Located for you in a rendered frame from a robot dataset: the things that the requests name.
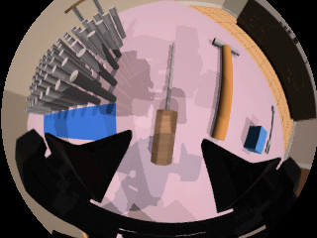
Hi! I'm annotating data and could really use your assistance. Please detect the hammer with orange handle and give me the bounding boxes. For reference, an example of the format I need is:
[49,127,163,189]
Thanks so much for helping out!
[211,37,241,140]

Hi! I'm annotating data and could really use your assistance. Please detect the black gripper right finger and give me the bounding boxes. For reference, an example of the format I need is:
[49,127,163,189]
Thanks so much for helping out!
[201,139,281,213]

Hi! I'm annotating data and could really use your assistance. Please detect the blue cube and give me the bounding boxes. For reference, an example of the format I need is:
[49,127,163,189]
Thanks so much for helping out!
[243,126,266,154]

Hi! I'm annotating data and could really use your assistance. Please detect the blue flat strip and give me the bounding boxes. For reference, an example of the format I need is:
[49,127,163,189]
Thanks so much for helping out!
[44,104,116,140]

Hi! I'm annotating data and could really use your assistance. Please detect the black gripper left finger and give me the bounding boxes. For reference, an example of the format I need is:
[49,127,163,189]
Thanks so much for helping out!
[44,130,132,203]

